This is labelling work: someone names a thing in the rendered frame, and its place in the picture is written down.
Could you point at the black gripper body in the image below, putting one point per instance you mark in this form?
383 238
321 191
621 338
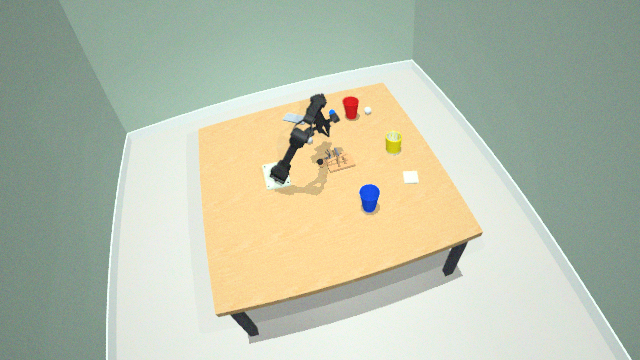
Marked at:
320 122

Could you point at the red plastic cup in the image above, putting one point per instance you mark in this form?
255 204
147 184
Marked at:
350 105

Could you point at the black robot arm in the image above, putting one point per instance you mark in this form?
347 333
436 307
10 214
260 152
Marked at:
298 138

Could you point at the yellow cup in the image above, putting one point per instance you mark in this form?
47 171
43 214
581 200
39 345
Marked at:
393 142

